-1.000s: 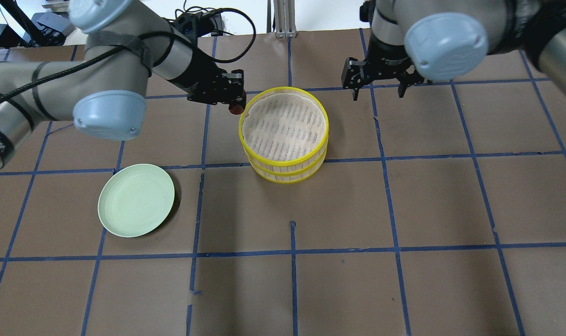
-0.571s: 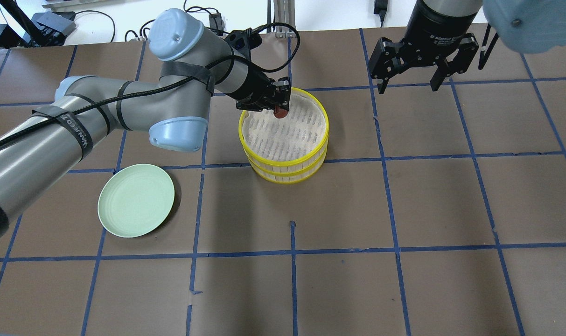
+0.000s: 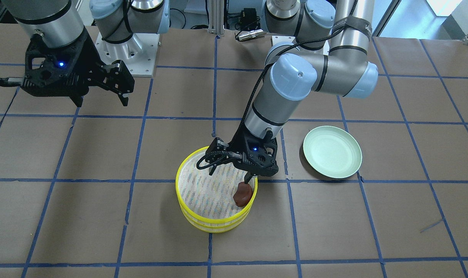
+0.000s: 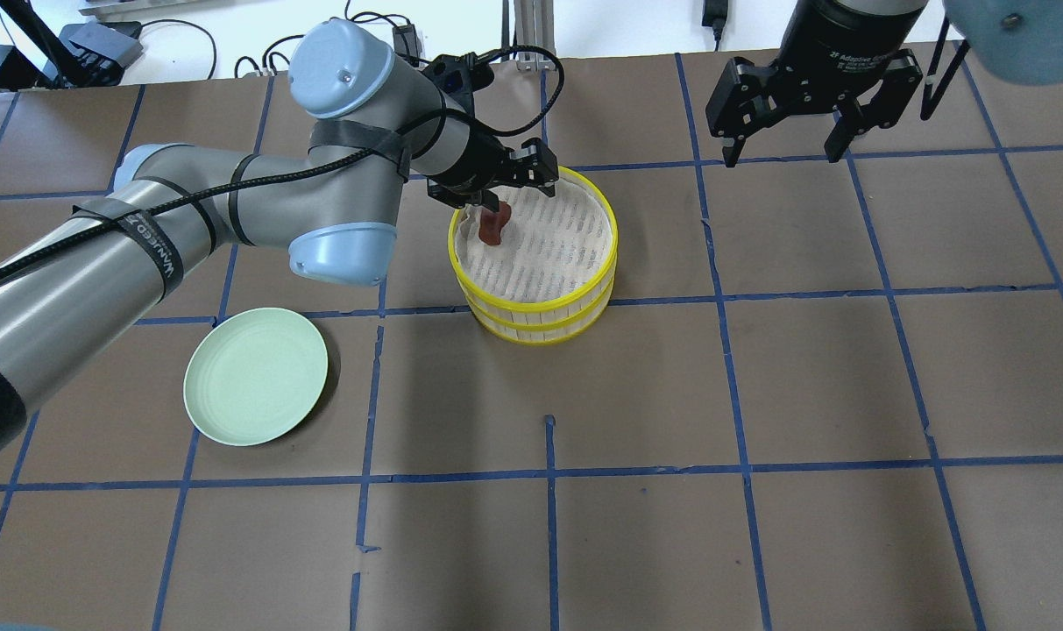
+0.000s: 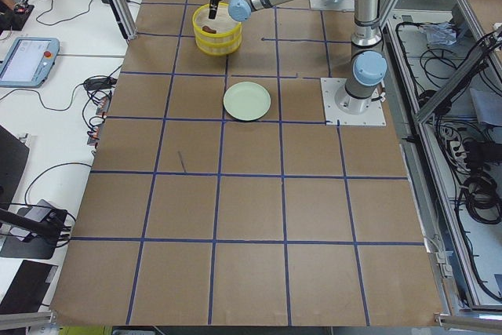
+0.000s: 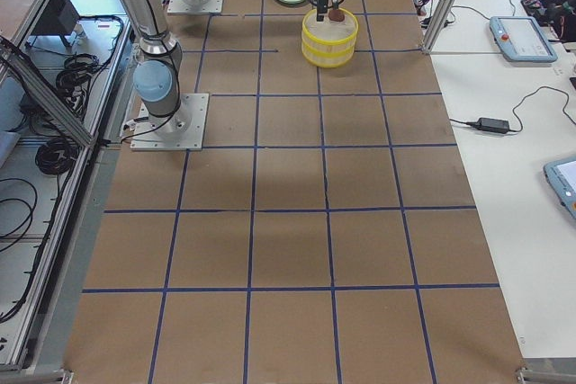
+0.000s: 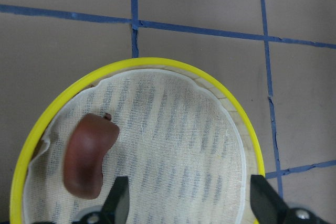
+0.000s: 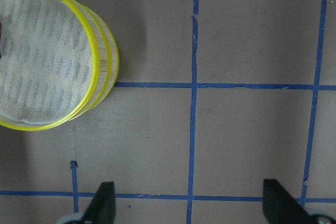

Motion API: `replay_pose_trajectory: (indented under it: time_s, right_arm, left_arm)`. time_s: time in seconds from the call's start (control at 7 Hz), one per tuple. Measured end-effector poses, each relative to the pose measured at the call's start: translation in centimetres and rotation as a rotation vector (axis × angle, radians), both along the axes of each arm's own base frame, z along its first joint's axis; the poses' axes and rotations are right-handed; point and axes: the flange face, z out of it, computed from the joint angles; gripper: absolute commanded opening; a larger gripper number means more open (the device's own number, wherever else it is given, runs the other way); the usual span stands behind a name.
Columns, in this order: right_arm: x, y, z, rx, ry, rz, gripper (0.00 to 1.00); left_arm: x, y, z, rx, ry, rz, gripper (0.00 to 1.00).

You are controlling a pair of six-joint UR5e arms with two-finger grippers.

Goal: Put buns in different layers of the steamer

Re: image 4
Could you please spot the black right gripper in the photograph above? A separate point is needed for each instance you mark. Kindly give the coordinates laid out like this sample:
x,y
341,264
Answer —
x,y
833,48

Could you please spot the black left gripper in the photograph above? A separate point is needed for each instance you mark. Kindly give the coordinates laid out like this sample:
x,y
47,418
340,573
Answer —
x,y
479,164

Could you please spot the brown bun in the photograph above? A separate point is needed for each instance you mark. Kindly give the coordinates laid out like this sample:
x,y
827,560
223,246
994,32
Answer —
x,y
492,221

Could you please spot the yellow steamer layer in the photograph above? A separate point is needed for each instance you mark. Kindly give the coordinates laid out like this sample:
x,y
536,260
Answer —
x,y
553,249
537,325

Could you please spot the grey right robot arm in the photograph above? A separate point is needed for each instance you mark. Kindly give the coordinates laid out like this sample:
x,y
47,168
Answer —
x,y
1021,42

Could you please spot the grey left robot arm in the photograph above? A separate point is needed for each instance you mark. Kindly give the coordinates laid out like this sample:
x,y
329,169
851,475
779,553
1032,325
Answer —
x,y
377,120

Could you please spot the black power adapter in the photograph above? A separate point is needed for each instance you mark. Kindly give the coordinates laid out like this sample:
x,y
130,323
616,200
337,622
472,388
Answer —
x,y
715,14

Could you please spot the light green plate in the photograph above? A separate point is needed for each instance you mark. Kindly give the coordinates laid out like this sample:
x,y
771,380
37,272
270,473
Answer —
x,y
255,377

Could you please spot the black device on floor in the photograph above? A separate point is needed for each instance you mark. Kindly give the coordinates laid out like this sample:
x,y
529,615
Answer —
x,y
82,55

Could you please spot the aluminium frame post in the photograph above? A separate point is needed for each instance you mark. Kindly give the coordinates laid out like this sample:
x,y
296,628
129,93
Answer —
x,y
532,23

